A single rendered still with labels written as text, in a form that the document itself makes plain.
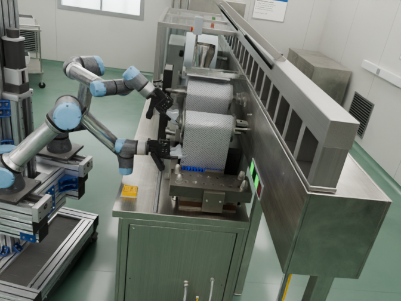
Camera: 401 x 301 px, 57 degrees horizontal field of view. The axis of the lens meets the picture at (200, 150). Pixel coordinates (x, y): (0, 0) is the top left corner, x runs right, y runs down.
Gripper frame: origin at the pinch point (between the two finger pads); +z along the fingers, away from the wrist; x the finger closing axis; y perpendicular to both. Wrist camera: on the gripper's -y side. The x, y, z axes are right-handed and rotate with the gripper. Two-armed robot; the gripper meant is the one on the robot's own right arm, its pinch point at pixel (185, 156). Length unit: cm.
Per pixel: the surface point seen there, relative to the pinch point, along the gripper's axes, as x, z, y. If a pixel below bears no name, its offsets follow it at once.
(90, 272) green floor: 24, -53, -109
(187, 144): -0.3, 0.6, 6.6
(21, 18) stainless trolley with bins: 402, -239, -8
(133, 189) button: -10.4, -23.9, -16.6
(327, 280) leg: -77, 50, -3
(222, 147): -0.3, 18.6, 7.1
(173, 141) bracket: 7.0, -6.7, 4.4
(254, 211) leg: 13, 47, -39
